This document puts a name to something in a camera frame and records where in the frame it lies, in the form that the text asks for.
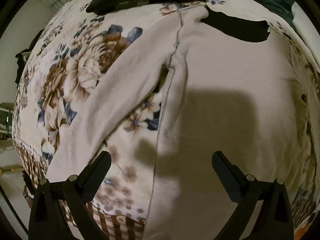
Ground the beige long-sleeve shirt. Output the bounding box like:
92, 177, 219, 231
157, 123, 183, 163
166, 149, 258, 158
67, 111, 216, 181
46, 6, 310, 239

